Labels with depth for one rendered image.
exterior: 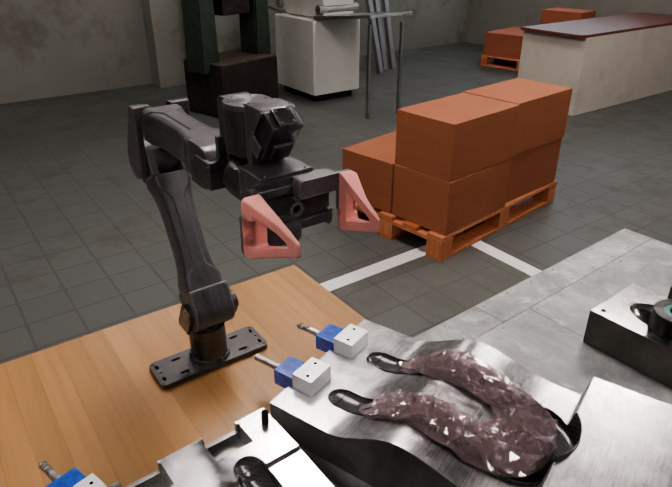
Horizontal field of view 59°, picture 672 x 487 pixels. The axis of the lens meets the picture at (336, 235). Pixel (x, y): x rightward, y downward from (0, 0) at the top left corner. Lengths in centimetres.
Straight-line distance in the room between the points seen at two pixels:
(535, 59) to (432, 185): 331
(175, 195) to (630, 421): 73
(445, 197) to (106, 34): 473
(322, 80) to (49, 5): 272
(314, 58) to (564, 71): 228
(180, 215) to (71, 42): 584
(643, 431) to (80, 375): 86
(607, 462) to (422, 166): 229
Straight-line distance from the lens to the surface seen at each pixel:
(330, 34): 590
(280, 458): 79
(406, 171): 303
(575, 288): 136
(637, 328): 114
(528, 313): 124
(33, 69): 674
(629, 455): 84
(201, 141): 79
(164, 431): 98
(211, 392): 103
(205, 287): 98
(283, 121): 62
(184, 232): 98
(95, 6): 681
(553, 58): 596
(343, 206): 66
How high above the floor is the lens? 147
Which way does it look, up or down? 27 degrees down
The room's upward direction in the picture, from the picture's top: straight up
